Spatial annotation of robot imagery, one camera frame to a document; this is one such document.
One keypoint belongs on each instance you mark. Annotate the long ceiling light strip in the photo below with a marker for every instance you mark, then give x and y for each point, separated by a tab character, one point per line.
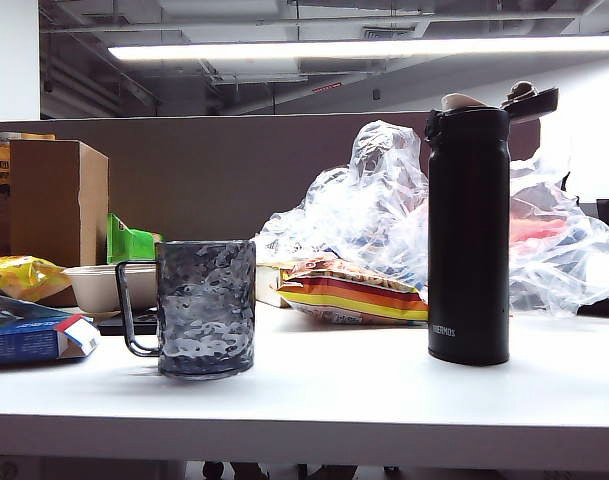
334	49

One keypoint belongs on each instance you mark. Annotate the blue cardboard box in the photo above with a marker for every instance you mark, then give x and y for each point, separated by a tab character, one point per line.
24	340

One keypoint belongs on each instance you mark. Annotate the crumpled clear plastic bag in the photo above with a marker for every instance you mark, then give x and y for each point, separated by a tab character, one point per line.
364	210

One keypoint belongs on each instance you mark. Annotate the black flat device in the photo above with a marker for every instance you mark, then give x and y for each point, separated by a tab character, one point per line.
134	321

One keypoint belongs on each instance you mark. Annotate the black keyboard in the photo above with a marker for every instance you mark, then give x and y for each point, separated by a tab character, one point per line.
604	305

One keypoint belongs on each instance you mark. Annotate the brown cardboard box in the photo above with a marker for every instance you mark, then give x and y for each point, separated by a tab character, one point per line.
59	200

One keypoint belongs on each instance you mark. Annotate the black thermos with flip lid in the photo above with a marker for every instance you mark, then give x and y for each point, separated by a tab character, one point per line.
466	250

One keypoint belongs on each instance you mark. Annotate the white paper bowl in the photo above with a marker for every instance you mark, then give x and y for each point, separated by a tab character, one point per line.
104	290

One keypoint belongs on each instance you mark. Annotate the textured grey translucent mug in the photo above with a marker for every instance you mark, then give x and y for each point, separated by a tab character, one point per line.
204	310

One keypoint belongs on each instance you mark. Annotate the orange cloth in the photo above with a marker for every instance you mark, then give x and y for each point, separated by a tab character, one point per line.
539	231

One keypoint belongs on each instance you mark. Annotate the grey desk partition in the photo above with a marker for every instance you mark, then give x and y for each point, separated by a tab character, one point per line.
209	175

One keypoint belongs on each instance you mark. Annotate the green package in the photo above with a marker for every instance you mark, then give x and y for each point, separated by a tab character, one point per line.
129	242

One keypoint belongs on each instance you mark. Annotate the orange yellow striped snack bag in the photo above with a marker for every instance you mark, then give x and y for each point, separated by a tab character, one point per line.
354	295

